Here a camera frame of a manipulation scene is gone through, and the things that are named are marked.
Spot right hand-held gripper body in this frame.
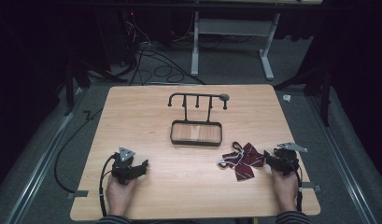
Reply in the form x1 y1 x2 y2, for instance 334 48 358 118
271 142 308 177

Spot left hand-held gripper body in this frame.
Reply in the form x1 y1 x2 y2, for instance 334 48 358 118
110 147 144 186

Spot dark red striped bow tie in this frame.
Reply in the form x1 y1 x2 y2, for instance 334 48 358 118
217 141 266 182

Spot black metal hook rack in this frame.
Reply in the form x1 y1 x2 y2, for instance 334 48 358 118
167 92 231 147

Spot person's left hand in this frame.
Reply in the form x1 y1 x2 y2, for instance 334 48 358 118
105 175 138 217

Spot person's right hand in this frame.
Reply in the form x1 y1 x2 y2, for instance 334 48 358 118
271 168 300 214

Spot grey tape strip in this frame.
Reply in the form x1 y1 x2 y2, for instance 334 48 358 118
66 189 90 201
299 182 322 193

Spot black metal stand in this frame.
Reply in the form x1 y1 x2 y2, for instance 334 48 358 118
274 66 333 128
63 57 129 117

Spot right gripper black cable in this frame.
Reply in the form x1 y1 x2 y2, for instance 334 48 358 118
283 155 304 213

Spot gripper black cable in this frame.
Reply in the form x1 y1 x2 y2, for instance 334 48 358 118
283 155 304 213
98 154 118 217

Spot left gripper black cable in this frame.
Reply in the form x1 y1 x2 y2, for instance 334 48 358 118
98 154 118 217

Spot long black floor cable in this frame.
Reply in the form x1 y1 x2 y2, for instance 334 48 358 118
53 106 104 194

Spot black floor cables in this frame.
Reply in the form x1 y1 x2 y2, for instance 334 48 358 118
118 12 207 86

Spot white metal desk frame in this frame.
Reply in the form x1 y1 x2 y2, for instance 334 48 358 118
190 10 281 81

